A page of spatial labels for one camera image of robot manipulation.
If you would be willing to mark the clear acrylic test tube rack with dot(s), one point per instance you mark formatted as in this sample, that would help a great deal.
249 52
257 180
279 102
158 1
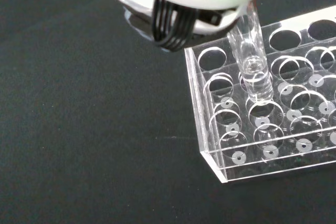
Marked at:
262 119

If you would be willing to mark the black bench cloth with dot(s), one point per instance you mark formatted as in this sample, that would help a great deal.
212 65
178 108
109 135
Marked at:
92 116

